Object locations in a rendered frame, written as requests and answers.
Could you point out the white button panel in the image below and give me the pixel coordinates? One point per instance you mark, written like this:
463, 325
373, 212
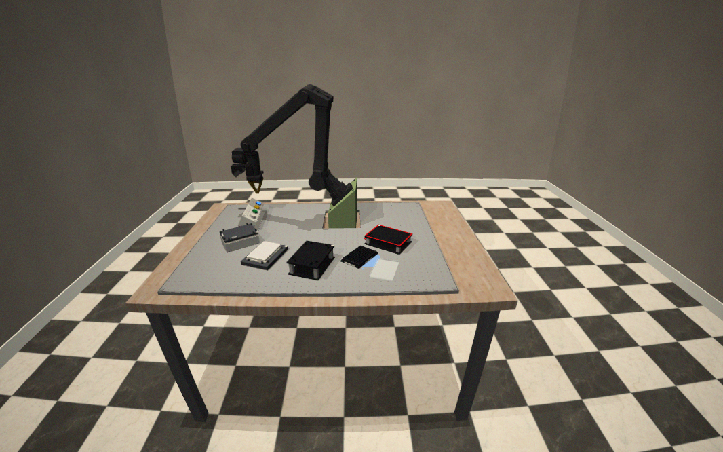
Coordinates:
255, 207

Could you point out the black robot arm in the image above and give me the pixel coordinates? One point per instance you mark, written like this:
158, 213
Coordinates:
321, 177

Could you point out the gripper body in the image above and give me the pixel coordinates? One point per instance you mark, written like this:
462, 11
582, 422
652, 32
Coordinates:
257, 174

